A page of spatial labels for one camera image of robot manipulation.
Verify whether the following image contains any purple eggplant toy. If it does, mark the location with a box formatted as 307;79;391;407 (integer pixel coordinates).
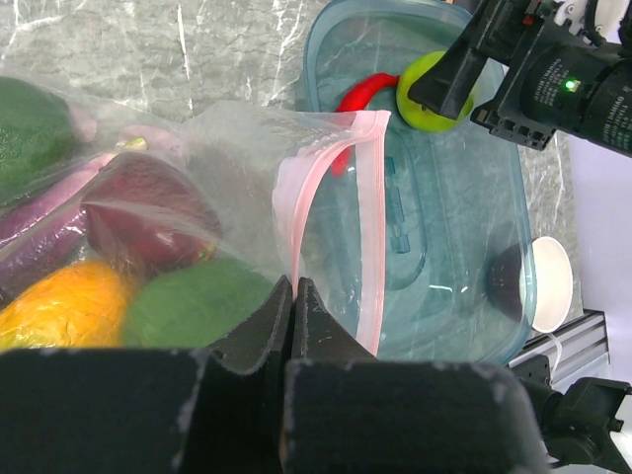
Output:
1;141;144;303

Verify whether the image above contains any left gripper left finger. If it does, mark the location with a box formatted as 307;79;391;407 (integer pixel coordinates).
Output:
1;278;293;473

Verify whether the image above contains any teal plastic food container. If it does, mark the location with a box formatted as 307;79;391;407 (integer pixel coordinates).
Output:
296;1;535;364

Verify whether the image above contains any white bowl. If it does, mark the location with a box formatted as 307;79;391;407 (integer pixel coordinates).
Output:
518;236;574;334

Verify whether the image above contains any red apple toy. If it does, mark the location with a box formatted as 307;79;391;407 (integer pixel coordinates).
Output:
81;152;222;278

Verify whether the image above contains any red chili toy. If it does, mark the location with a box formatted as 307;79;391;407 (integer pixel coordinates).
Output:
331;72;400;177

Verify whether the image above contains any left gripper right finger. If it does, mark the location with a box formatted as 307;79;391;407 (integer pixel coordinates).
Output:
280;278;548;473

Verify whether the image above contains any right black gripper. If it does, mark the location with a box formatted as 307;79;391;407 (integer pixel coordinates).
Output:
407;0;631;156

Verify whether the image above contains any clear zip top bag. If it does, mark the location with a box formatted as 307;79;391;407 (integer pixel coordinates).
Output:
1;76;391;355

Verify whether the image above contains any green bell pepper toy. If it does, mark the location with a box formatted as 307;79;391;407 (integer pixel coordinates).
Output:
121;258;274;348

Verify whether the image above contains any green apple toy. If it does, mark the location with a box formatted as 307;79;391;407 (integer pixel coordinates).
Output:
396;50;475;132

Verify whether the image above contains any yellow green mango toy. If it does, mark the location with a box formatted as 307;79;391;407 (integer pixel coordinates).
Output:
1;261;139;350

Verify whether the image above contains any green lime toy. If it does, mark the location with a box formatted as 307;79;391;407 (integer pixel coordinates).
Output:
1;76;78;205

